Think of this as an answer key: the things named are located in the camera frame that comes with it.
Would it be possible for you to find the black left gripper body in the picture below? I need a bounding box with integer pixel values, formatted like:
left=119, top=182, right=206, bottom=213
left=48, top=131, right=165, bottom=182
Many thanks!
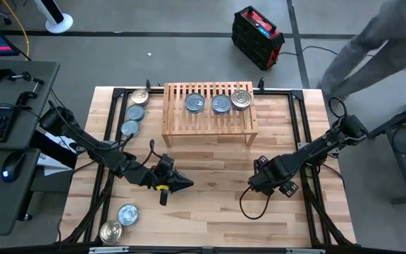
left=149, top=155, right=176, bottom=207

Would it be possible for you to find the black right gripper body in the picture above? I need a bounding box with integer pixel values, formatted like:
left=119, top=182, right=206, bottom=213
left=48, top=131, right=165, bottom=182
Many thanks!
left=248, top=155, right=300, bottom=198

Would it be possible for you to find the silver lidded tin can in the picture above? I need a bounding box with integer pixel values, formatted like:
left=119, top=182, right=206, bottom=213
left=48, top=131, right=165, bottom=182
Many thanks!
left=117, top=203, right=140, bottom=226
left=125, top=104, right=146, bottom=123
left=211, top=93, right=233, bottom=116
left=120, top=119, right=141, bottom=138
left=184, top=92, right=207, bottom=114

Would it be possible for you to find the wooden slatted shelf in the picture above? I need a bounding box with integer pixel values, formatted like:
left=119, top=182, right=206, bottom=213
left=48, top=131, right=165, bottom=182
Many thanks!
left=161, top=81, right=259, bottom=148

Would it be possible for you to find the gold lidded tin can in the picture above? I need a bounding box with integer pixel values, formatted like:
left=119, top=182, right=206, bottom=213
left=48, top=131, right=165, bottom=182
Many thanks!
left=130, top=88, right=150, bottom=106
left=230, top=89, right=253, bottom=111
left=99, top=220, right=123, bottom=245

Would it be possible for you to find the white printed paper sheet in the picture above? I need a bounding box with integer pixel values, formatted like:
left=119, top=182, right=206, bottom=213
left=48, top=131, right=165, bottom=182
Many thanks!
left=46, top=127, right=79, bottom=151

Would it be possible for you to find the black box beside desk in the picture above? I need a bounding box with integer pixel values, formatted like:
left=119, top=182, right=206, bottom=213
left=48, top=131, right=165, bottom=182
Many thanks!
left=30, top=130, right=79, bottom=170

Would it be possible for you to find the red and black equipment case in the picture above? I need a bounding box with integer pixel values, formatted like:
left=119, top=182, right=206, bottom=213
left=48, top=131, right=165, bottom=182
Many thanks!
left=230, top=5, right=285, bottom=71

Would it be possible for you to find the black computer mouse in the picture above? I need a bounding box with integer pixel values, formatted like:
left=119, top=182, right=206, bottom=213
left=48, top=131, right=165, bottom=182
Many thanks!
left=1, top=150, right=27, bottom=183

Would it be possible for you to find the grey desk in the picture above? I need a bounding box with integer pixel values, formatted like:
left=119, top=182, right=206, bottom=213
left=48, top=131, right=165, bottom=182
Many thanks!
left=0, top=59, right=61, bottom=236

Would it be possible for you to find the black desk clamp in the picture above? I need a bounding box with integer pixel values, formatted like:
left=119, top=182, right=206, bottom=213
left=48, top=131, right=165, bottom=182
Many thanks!
left=15, top=77, right=45, bottom=107
left=0, top=66, right=33, bottom=85

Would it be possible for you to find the person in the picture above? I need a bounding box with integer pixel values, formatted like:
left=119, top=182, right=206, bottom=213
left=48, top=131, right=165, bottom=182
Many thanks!
left=318, top=0, right=406, bottom=102

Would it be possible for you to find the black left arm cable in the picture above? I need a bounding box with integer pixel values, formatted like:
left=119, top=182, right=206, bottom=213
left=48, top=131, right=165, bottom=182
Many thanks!
left=47, top=100, right=166, bottom=167

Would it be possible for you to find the silver metal bracket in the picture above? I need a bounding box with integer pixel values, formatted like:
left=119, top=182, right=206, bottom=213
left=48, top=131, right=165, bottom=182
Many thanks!
left=88, top=246, right=130, bottom=254
left=285, top=248, right=326, bottom=254

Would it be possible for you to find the black floor cable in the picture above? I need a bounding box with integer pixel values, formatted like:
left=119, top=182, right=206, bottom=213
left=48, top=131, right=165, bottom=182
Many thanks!
left=278, top=44, right=406, bottom=74

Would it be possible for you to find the white pedestal stand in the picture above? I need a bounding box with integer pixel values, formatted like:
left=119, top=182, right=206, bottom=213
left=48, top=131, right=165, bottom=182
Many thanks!
left=33, top=0, right=74, bottom=35

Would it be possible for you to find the yellow cable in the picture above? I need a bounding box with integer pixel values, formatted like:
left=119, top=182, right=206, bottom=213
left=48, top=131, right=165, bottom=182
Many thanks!
left=1, top=0, right=31, bottom=61

